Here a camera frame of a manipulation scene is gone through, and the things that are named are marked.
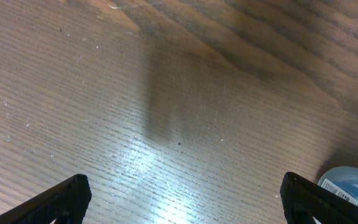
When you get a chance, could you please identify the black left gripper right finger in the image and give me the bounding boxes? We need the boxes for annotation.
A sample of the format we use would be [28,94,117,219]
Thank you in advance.
[280,172,358,224]

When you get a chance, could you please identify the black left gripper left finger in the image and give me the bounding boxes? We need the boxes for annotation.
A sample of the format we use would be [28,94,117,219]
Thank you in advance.
[0,174,91,224]

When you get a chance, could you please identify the clear plastic container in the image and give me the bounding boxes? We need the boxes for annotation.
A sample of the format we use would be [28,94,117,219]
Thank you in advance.
[318,166,358,206]

